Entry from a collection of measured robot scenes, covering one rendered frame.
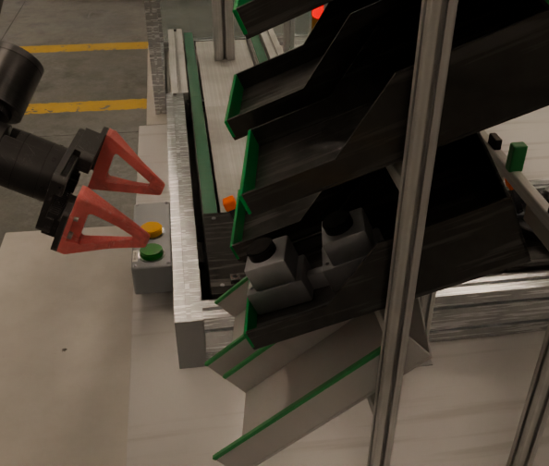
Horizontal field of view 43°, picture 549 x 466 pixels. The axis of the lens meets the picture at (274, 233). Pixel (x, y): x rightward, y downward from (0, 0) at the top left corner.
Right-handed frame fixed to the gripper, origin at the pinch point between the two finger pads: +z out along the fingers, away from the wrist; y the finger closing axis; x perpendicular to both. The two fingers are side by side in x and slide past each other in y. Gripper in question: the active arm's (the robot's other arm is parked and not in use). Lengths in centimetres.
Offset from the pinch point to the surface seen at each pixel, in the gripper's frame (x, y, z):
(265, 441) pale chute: 18.6, -6.8, 21.6
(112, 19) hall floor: 162, 475, -54
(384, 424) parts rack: 7.4, -10.0, 29.8
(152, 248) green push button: 34, 41, 6
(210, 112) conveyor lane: 37, 109, 11
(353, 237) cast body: -7.5, -2.6, 18.8
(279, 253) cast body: -1.8, -1.3, 13.6
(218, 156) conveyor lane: 35, 85, 15
